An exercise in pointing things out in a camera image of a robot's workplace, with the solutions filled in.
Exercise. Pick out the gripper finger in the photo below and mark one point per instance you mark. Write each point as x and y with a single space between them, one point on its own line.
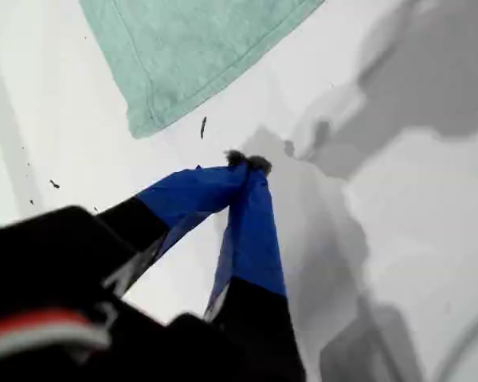
191 191
255 258

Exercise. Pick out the pale green T-shirt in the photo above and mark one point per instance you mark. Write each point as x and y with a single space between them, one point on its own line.
183 47

